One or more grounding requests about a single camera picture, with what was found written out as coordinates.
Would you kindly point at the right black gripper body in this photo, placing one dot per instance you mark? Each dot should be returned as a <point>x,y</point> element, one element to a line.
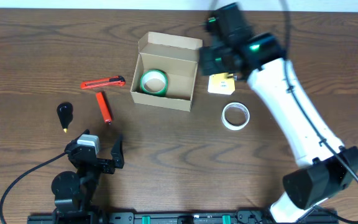
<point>212,61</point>

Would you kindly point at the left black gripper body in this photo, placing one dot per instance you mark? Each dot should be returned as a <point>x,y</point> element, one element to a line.
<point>103,165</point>

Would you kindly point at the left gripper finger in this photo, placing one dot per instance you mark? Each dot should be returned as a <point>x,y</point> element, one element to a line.
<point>85,132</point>
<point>117,153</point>

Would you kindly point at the red marker pen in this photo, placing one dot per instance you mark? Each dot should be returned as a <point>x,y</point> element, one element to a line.
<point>104,108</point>

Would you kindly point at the yellow white sticky note pad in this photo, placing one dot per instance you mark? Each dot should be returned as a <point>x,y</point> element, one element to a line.
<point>221,83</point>

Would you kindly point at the black bulb-shaped glue pen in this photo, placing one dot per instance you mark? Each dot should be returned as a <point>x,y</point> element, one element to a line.
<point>65,115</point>

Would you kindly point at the white tape roll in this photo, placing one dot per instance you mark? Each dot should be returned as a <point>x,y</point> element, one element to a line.
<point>236,105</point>

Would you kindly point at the red utility knife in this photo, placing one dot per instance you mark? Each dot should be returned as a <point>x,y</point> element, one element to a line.
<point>109,81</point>

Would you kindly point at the brown cardboard box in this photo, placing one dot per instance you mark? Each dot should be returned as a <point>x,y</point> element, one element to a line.
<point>166,70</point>

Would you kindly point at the green tape roll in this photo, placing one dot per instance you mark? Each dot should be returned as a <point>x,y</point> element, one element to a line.
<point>154,82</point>

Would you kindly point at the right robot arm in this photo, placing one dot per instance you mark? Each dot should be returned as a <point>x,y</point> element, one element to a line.
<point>325,165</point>

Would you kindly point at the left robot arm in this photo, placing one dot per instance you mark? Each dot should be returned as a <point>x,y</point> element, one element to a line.
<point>74,191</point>

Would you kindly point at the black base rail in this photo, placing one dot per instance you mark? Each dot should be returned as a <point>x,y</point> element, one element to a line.
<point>239,217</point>

